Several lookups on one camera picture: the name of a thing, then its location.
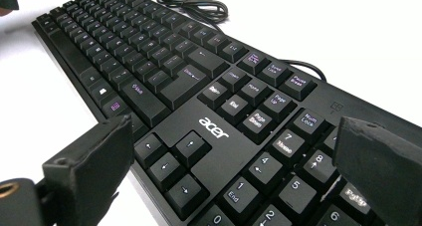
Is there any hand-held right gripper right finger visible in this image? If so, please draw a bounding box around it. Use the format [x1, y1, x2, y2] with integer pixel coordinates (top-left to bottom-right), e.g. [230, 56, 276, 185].
[332, 115, 422, 226]

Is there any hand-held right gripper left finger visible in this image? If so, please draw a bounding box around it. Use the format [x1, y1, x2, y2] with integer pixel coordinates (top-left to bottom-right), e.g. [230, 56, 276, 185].
[42, 113, 135, 226]

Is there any black computer keyboard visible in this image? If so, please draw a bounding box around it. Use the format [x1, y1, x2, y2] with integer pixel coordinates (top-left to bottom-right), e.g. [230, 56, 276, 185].
[31, 0, 422, 226]

